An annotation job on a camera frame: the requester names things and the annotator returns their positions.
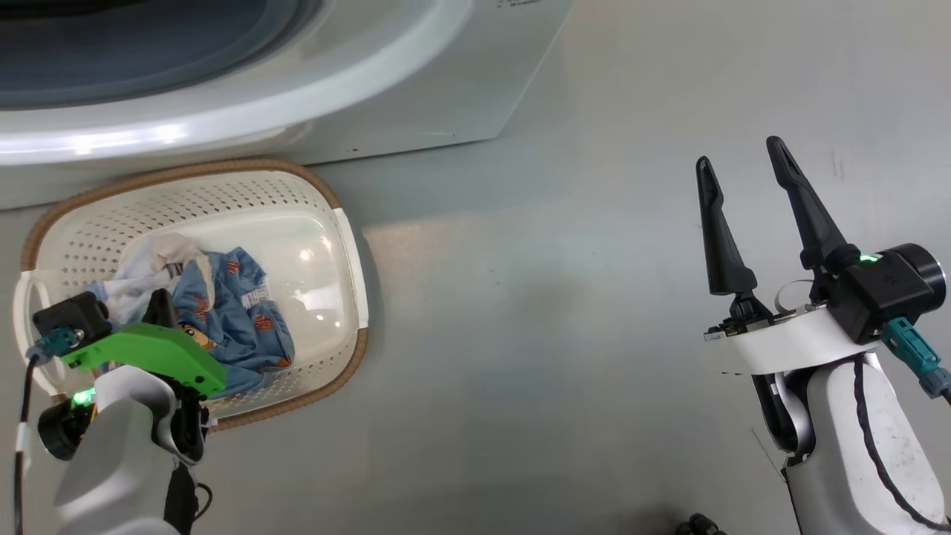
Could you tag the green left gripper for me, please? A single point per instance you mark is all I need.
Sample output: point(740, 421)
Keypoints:
point(148, 345)

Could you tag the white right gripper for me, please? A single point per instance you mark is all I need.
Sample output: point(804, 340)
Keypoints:
point(780, 345)

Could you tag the white cream cloth garment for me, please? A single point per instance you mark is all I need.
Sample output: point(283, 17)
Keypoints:
point(141, 286)

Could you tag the blue bear-print pyjama garment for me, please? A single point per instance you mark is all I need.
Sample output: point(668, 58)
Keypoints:
point(238, 312)

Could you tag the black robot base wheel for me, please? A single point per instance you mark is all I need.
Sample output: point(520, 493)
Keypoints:
point(698, 524)

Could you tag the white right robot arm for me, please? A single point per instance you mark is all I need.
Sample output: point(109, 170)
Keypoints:
point(839, 461)

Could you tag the white basket with brown rim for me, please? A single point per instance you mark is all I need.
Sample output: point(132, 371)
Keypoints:
point(297, 215)

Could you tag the grey rubber door seal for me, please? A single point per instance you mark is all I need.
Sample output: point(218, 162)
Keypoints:
point(148, 59)

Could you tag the white front-load washing machine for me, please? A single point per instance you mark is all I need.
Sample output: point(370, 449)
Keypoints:
point(446, 89)

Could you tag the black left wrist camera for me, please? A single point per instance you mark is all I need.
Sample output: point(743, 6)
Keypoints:
point(70, 316)

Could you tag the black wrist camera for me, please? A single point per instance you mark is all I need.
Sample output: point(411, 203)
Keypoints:
point(70, 316)
point(891, 286)

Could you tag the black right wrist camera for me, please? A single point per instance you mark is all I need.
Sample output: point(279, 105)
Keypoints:
point(891, 286)

